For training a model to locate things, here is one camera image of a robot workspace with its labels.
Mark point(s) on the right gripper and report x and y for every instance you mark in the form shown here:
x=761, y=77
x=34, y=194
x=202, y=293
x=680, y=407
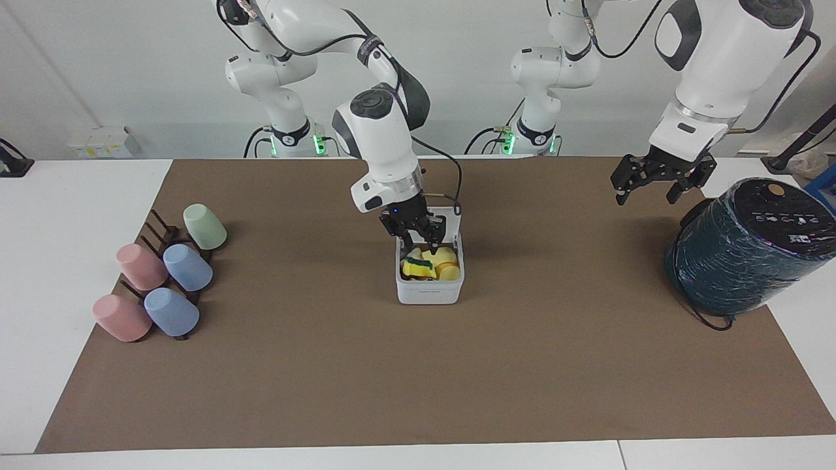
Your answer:
x=408, y=214

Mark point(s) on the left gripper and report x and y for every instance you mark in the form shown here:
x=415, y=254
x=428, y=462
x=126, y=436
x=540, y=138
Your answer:
x=673, y=162

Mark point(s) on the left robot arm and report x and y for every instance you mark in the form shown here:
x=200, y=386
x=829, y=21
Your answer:
x=725, y=59

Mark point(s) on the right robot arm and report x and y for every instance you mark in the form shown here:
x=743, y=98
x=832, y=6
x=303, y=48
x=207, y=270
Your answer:
x=382, y=140

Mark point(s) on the yellow sponge with green side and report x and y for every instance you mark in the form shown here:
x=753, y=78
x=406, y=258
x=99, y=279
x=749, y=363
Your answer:
x=418, y=267

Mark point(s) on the white square container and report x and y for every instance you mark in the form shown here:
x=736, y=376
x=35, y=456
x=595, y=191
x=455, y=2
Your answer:
x=431, y=290

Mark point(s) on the dark wrapped cylindrical appliance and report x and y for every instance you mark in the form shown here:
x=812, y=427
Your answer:
x=738, y=261

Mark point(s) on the black stand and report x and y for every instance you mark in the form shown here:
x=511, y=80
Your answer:
x=13, y=163
x=803, y=138

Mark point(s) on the blue crate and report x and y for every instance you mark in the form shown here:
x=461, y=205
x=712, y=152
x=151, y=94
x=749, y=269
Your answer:
x=824, y=186

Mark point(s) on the pale green cup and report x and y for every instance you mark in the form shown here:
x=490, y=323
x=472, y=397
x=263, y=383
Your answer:
x=204, y=226

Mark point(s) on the blue cup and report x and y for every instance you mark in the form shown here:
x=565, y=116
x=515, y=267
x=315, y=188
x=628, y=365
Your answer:
x=171, y=312
x=188, y=267

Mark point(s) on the dark brown cup rack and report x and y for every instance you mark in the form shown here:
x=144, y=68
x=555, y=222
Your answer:
x=163, y=230

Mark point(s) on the pink cup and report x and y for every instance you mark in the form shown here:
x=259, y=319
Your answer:
x=141, y=266
x=121, y=318

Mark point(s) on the white box with yellow labels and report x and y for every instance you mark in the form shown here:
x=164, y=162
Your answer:
x=104, y=142

